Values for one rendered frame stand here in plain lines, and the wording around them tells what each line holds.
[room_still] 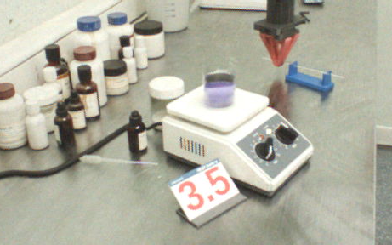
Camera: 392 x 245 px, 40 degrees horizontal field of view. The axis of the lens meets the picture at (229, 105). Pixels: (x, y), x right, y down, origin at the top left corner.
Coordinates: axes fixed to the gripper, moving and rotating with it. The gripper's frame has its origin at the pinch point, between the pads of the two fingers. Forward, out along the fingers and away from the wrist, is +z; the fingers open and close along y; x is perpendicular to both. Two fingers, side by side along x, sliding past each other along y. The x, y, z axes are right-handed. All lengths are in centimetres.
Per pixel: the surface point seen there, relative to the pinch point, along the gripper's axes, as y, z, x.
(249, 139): 34.9, -3.1, 18.9
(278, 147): 31.5, -1.3, 21.7
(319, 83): 0.8, 1.9, 10.6
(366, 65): -16.9, 2.8, 12.4
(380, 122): -112, 67, -21
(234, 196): 40.5, 2.8, 20.7
